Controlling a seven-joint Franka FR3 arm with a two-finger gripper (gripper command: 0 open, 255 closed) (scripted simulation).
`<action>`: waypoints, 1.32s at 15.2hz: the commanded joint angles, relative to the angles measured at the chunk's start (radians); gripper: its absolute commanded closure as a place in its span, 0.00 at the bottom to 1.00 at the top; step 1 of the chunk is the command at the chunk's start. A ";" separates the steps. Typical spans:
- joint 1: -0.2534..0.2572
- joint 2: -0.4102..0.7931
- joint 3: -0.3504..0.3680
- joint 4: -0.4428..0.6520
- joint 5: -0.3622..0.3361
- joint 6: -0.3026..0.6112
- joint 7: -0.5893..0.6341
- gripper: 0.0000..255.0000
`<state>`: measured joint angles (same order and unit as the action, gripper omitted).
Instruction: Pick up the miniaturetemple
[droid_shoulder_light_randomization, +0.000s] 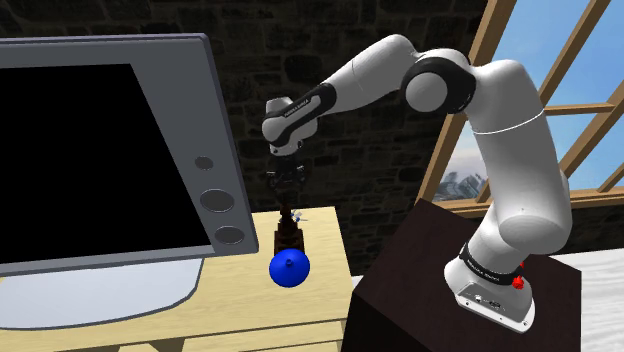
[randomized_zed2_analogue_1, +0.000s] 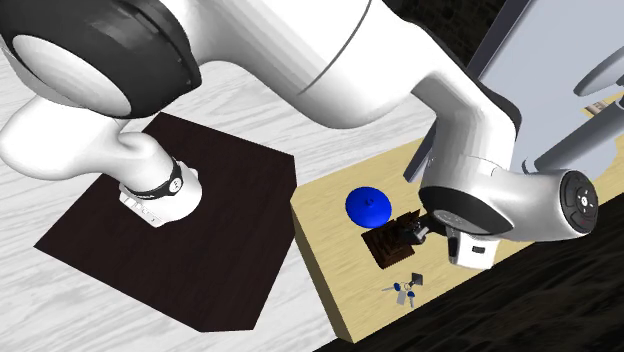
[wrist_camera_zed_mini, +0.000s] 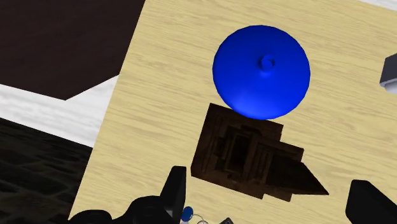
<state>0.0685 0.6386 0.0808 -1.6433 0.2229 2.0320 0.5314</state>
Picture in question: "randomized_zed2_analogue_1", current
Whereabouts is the dark brown robot stand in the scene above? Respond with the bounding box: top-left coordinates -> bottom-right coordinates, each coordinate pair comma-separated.
32,111 -> 299,334

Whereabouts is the dark brown stepped block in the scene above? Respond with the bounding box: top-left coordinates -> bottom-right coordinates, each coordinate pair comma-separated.
360,210 -> 421,270

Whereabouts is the blue round dome lid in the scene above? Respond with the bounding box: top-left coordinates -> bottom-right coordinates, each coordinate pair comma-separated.
344,186 -> 393,230

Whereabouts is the light wooden table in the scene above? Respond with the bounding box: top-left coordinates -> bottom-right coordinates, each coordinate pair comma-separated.
289,90 -> 624,344

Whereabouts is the blue and grey key bunch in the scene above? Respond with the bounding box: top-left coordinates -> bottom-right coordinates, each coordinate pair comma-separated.
381,272 -> 424,309

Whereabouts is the grey framed flat panel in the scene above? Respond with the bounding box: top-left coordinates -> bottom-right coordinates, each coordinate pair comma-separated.
403,0 -> 624,184

